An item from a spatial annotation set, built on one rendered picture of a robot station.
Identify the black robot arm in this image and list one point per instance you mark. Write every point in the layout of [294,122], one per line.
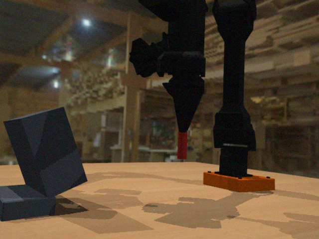
[235,23]

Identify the dark grey sloped panel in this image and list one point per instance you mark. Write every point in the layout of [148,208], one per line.
[49,161]

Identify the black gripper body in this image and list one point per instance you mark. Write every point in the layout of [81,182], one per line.
[185,61]

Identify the dark red peg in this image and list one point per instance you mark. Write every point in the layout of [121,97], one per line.
[182,145]

